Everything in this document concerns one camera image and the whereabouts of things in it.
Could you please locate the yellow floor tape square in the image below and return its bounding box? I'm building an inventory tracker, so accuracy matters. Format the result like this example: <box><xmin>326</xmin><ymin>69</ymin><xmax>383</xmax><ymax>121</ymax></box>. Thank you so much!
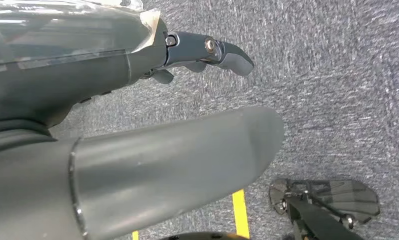
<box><xmin>132</xmin><ymin>189</ymin><xmax>251</xmax><ymax>240</ymax></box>

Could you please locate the black round robot shell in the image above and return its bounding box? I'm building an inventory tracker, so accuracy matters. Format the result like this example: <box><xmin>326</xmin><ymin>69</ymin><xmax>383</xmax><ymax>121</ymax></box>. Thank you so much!
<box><xmin>159</xmin><ymin>231</ymin><xmax>250</xmax><ymax>240</ymax></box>

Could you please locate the black robot foot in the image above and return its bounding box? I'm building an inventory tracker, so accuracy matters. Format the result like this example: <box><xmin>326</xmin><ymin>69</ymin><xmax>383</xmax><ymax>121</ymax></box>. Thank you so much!
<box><xmin>269</xmin><ymin>178</ymin><xmax>381</xmax><ymax>240</ymax></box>

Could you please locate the robot left arm ribbed sleeve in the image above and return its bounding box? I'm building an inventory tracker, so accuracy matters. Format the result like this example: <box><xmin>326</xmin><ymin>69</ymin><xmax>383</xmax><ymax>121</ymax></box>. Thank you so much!
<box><xmin>0</xmin><ymin>118</ymin><xmax>59</xmax><ymax>156</ymax></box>

